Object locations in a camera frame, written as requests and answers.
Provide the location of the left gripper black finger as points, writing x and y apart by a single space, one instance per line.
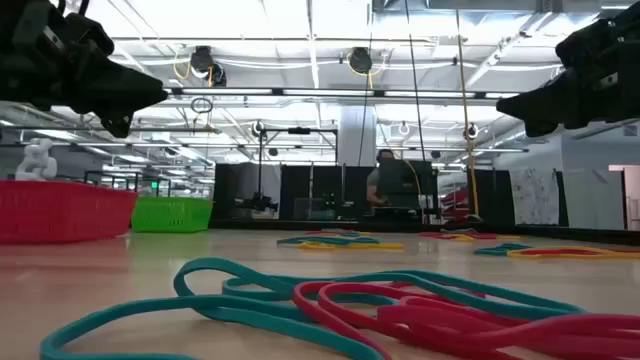
120 127
120 95

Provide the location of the teal rubber band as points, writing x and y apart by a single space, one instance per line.
462 231
325 240
525 296
150 306
500 250
350 233

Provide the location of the rubber band pile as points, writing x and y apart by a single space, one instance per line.
435 234

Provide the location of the black tabletop robot arm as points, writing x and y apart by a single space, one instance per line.
257 202

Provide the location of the small hanging reel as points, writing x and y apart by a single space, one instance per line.
404 129
471 131
257 129

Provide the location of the white patterned cloth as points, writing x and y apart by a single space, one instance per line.
535 195

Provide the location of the black partition panel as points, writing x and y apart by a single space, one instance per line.
492 197
230 190
350 190

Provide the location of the white robot figure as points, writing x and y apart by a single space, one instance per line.
36 162

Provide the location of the red plastic basket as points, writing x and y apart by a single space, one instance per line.
65 212

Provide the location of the green plastic basket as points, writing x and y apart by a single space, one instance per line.
172 215

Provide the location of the red storage rack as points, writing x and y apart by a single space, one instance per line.
455 205

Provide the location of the black computer monitor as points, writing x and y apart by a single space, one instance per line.
405 185

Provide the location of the person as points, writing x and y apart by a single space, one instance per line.
374 182

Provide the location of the white building pillar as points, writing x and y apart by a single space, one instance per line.
357 135

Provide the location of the black camera rig frame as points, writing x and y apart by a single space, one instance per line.
299 131

